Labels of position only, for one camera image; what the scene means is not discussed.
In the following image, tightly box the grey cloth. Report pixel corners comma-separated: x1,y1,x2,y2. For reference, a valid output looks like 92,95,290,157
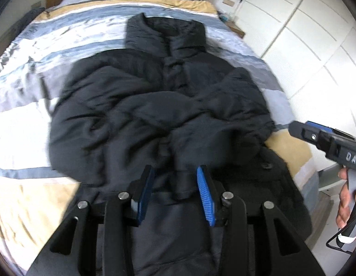
10,8,46,45

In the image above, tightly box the person's right hand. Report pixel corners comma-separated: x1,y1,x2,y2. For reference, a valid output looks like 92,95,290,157
336,168,356,229

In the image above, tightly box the dark grey buttoned coat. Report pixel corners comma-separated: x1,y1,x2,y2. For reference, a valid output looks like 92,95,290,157
89,147,313,276

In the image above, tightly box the wooden nightstand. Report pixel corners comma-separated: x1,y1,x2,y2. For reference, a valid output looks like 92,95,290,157
221,11,246,38

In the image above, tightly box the black cable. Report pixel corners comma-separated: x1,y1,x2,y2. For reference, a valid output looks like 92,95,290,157
326,229,354,255

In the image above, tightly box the black puffer jacket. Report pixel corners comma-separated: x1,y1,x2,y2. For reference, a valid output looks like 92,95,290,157
47,13,277,202

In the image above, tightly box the white wardrobe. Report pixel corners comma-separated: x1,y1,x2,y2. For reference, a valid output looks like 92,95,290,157
209,0,356,164

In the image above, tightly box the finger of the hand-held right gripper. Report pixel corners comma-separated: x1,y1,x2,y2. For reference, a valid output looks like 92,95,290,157
288,120,336,153

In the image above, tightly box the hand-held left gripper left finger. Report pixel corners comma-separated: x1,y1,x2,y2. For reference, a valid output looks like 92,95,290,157
28,165,156,276

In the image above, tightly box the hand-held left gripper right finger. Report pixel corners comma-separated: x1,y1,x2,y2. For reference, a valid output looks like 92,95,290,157
196,166,325,276

